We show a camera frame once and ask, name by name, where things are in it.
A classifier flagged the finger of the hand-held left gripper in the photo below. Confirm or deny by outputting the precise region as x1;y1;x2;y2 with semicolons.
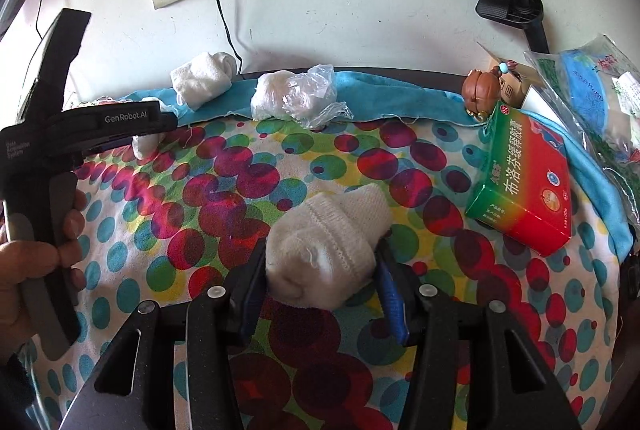
84;129;169;157
60;237;268;430
375;240;583;430

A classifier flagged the plastic-wrapped white roll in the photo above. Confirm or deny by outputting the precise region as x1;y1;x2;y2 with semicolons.
131;96;168;159
250;64;355;130

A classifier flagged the person's left hand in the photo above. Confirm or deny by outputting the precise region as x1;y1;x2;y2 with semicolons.
0;189;87;363

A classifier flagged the polka dot cloth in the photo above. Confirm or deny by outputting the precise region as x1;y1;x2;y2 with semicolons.
20;110;631;430

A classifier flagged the green and red medicine box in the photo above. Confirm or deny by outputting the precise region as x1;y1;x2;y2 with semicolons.
465;103;572;257

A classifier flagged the teal cloth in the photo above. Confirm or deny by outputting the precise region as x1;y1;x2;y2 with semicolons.
117;69;628;261

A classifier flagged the white paper card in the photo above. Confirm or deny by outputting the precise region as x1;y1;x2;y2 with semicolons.
500;73;546;113

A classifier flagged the clear plastic bag blue item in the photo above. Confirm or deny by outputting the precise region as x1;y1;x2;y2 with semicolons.
522;34;640;231

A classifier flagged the black cable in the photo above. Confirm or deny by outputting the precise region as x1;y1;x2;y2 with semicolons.
209;0;244;75

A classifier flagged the brown figurine keychain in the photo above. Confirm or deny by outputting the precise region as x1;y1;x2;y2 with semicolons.
461;60;516;118

